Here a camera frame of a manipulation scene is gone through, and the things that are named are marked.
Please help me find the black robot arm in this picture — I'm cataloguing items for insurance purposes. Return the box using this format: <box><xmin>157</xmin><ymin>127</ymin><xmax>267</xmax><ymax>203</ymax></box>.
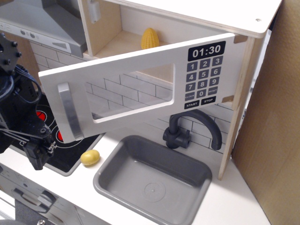
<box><xmin>0</xmin><ymin>33</ymin><xmax>56</xmax><ymax>170</ymax></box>

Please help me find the grey plastic sink basin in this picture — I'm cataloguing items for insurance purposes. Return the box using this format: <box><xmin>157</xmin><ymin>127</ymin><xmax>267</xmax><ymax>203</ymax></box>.
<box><xmin>93</xmin><ymin>135</ymin><xmax>212</xmax><ymax>225</ymax></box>

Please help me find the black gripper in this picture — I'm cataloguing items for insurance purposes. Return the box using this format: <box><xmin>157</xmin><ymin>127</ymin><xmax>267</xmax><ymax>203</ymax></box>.
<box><xmin>0</xmin><ymin>110</ymin><xmax>56</xmax><ymax>170</ymax></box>

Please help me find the yellow toy potato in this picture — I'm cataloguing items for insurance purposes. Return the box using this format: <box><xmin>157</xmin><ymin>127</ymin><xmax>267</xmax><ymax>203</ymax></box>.
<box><xmin>80</xmin><ymin>150</ymin><xmax>100</xmax><ymax>166</ymax></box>

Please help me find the white toy microwave door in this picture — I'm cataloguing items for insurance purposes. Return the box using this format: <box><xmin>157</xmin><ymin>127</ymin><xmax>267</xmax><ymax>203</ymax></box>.
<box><xmin>39</xmin><ymin>33</ymin><xmax>241</xmax><ymax>143</ymax></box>

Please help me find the dark grey toy faucet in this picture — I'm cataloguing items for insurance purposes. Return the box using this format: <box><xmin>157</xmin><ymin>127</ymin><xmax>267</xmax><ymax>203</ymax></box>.
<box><xmin>163</xmin><ymin>109</ymin><xmax>222</xmax><ymax>150</ymax></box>

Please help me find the black toy stove top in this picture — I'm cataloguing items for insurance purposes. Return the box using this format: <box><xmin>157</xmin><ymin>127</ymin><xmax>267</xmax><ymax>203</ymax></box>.
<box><xmin>36</xmin><ymin>95</ymin><xmax>102</xmax><ymax>176</ymax></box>

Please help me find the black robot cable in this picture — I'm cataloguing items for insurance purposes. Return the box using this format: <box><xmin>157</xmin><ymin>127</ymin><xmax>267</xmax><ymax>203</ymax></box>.
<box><xmin>14</xmin><ymin>65</ymin><xmax>43</xmax><ymax>111</ymax></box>

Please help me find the brown cardboard panel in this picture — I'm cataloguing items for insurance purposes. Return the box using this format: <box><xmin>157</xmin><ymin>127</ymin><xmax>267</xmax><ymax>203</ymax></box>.
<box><xmin>232</xmin><ymin>0</ymin><xmax>300</xmax><ymax>225</ymax></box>

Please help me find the white wooden microwave cabinet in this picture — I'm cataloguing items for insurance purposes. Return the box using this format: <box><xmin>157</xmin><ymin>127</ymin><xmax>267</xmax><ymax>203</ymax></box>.
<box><xmin>78</xmin><ymin>0</ymin><xmax>281</xmax><ymax>179</ymax></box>

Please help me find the yellow toy corn cob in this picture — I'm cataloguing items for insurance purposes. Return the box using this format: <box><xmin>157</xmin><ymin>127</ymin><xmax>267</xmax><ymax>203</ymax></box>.
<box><xmin>141</xmin><ymin>28</ymin><xmax>160</xmax><ymax>50</ymax></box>

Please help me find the grey range hood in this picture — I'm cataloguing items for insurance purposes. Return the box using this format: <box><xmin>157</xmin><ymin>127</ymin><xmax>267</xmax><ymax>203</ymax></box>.
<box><xmin>0</xmin><ymin>0</ymin><xmax>87</xmax><ymax>57</ymax></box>

